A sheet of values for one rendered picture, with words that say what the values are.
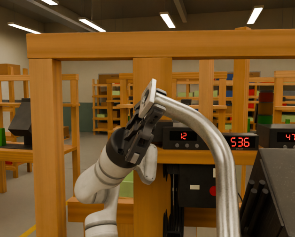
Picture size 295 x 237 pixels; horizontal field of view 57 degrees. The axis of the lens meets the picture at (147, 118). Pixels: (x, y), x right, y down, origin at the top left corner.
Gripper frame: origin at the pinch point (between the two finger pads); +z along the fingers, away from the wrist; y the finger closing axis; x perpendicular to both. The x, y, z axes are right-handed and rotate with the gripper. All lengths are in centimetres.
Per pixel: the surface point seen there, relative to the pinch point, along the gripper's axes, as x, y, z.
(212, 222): 54, 16, -60
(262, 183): 19.2, -8.2, 0.5
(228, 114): 364, 493, -364
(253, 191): 17.7, -9.7, -0.1
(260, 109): 49, 41, -19
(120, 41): -5, 53, -25
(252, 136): 43, 27, -20
